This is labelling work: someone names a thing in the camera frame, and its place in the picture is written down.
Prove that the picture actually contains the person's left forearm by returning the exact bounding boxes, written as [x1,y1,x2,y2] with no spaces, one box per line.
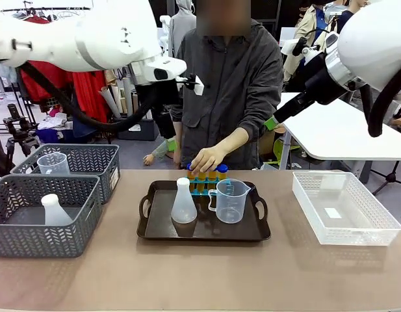
[219,107,282,155]

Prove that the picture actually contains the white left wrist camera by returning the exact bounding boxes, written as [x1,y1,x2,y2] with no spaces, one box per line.
[175,73,205,97]

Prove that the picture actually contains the rolled paper tubes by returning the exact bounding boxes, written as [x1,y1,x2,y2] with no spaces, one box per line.
[98,77,140,122]

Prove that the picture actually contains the black camera tripod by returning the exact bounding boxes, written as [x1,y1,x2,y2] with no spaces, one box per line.
[3,103,40,172]

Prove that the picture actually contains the dark brown serving tray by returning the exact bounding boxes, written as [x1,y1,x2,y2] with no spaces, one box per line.
[136,180,272,242]

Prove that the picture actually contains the mannequin in grey hoodie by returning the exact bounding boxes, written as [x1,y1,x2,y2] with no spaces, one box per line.
[169,0,198,59]

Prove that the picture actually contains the person in beige coat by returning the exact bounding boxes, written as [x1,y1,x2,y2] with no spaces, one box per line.
[283,3,331,84]

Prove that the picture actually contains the white side table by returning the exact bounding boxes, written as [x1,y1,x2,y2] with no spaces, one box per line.
[276,92,401,170]

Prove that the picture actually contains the person in grey jacket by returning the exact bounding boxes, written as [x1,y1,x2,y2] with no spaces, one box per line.
[172,0,285,172]

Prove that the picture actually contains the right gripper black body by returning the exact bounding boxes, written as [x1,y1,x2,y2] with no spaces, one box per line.
[303,55,350,105]

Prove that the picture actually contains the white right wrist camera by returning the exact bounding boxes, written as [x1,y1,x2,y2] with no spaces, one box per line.
[280,36,310,57]

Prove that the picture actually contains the clear plastic measuring beaker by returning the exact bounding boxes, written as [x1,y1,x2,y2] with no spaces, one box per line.
[36,151,71,176]
[207,178,252,224]

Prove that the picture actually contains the mannequin arm with sleeve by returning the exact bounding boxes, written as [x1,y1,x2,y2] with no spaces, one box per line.
[142,138,175,166]

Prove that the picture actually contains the white plastic basket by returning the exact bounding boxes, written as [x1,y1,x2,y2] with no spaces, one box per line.
[291,171,401,246]

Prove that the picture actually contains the black left arm hose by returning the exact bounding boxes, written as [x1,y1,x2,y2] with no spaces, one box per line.
[19,61,159,133]

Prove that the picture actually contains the person's left hand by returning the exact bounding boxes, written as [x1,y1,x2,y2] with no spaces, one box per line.
[188,144,235,174]

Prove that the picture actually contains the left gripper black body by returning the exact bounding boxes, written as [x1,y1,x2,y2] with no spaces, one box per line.
[151,84,182,140]

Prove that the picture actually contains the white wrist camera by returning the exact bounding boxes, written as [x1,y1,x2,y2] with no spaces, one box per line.
[175,73,205,97]
[280,36,310,57]

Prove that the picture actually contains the grey plastic basket with label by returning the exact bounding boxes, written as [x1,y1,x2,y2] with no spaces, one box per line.
[10,144,120,205]

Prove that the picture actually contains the green chair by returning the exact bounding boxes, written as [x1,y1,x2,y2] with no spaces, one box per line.
[273,138,301,163]

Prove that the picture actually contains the black arm hose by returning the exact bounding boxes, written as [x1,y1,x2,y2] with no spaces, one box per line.
[359,61,401,138]
[19,61,159,133]

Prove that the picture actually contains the red hanging clothes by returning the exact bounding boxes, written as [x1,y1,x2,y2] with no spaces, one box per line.
[19,16,110,123]

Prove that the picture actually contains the blue test tube rack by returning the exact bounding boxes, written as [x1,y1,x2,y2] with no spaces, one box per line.
[186,180,220,198]

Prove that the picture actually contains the dark storage bin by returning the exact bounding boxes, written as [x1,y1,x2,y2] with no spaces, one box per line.
[117,118,161,142]

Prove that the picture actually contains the black clothes rack rod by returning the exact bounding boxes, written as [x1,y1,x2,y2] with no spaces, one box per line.
[0,5,91,14]

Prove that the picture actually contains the pile of clothes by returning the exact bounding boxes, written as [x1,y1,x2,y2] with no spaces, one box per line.
[36,107,75,144]

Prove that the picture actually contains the black floor stand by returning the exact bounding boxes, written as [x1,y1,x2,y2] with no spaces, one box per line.
[371,161,401,196]

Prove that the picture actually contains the white plastic conical flask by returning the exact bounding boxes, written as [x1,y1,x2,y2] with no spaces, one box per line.
[40,194,74,226]
[171,177,198,224]

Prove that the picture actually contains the black right arm hose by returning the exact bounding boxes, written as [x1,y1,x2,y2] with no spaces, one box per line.
[359,61,401,138]

